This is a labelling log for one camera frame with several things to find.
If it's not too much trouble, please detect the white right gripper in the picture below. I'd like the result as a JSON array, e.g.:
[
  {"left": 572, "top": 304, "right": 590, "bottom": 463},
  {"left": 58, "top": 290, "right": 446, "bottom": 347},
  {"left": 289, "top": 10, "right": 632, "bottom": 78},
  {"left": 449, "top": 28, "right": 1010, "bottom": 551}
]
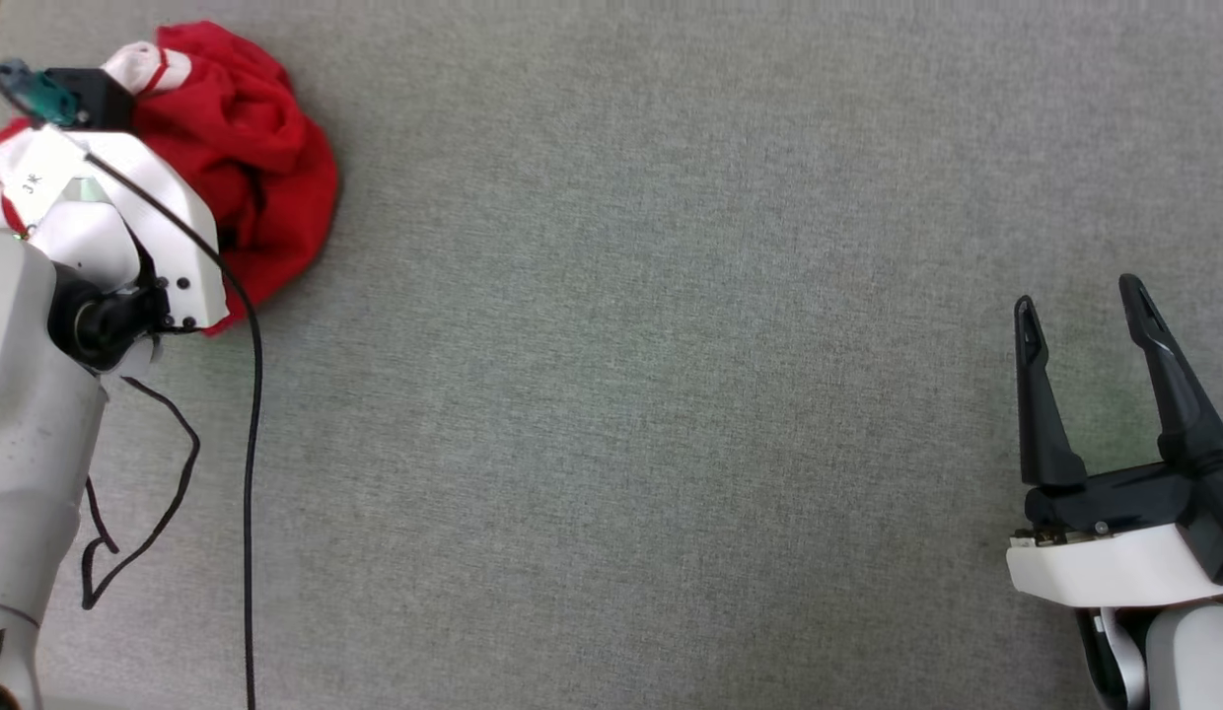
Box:
[{"left": 1006, "top": 274, "right": 1223, "bottom": 608}]

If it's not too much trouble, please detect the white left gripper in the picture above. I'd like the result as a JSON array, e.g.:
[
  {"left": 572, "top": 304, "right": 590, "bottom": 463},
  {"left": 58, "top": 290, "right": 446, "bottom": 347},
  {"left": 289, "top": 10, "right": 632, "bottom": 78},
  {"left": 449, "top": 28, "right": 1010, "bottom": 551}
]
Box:
[{"left": 0, "top": 126, "right": 230, "bottom": 332}]

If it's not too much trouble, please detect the red white sports jersey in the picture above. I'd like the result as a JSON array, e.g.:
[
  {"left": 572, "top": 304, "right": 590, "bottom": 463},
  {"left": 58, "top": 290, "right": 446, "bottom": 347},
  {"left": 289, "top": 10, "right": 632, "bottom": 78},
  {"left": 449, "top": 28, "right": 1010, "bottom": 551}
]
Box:
[{"left": 0, "top": 20, "right": 341, "bottom": 338}]

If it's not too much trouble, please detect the thin black cable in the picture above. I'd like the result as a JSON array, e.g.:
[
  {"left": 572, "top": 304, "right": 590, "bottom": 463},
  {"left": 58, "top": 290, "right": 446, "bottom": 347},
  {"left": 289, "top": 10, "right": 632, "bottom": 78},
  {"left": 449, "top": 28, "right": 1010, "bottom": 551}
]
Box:
[{"left": 81, "top": 375, "right": 201, "bottom": 610}]

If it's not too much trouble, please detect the thick black cable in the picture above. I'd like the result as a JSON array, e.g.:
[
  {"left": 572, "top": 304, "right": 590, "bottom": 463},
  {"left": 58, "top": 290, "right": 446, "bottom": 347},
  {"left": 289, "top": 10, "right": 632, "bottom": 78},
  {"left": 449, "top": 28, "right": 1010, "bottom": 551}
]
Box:
[{"left": 84, "top": 150, "right": 266, "bottom": 710}]

